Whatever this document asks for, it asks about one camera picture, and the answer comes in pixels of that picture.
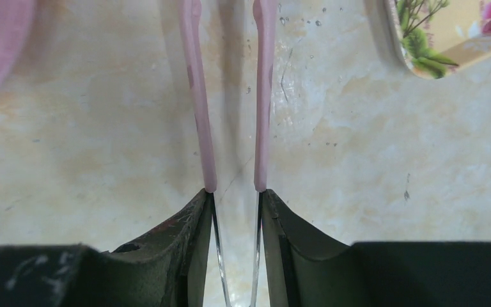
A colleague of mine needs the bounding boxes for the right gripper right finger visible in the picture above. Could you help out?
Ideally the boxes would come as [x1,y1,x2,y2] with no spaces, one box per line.
[260,190,491,306]

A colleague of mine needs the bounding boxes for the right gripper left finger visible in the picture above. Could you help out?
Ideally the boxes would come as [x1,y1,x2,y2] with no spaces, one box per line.
[0,191,213,306]

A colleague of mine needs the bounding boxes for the pink-tipped metal tongs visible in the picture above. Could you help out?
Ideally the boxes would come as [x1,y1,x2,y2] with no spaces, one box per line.
[179,0,277,306]

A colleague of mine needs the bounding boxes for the floral serving tray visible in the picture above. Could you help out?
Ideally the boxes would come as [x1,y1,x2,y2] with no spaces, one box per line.
[385,0,491,79]

